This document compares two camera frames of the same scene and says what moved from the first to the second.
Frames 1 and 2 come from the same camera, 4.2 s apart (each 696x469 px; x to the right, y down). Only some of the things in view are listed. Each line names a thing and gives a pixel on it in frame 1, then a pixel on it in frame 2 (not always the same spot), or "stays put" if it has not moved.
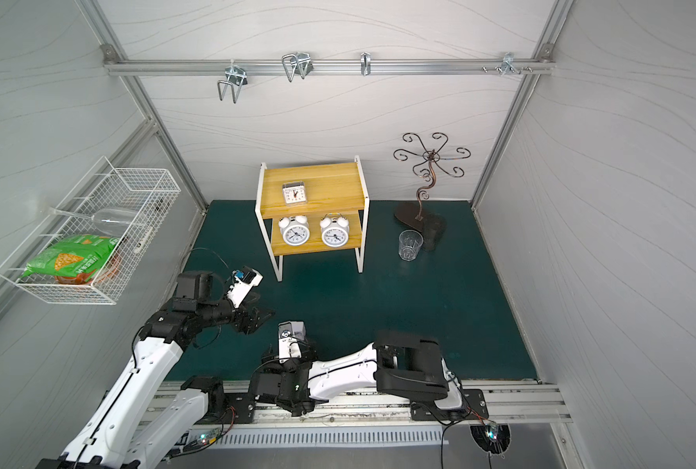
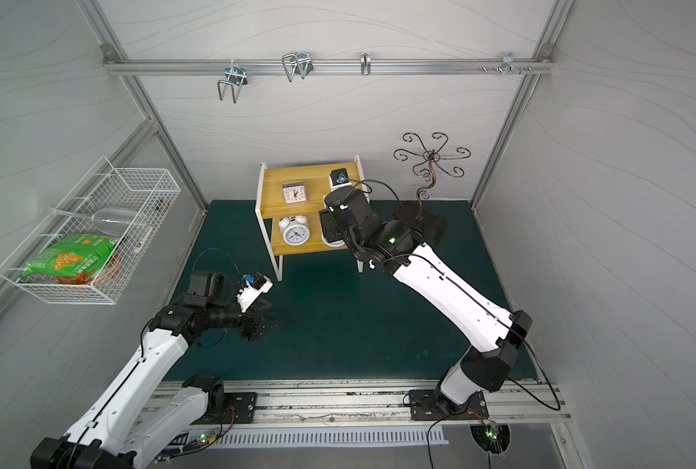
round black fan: [494, 438] stays put
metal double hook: [237, 77] stays put
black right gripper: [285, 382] to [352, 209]
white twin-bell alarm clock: [294, 230] stays put
